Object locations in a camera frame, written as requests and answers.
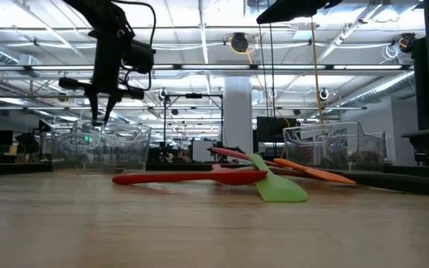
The white building pillar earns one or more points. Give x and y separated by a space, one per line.
238 111

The green silicone spatula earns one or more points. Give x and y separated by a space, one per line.
281 190

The grey computer cart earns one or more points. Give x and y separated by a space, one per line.
426 136

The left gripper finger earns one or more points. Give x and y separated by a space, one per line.
111 106
94 108

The orange silicone spatula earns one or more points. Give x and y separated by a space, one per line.
330 176

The red silicone spoon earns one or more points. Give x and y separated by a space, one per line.
199 176

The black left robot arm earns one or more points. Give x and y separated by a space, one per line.
99 15

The pink silicone spoon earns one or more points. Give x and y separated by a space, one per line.
237 154

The clear plastic bin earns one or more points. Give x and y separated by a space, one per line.
99 149
333 145

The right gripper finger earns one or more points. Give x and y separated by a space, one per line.
292 9

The black flat-screen monitor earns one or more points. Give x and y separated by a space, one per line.
276 130

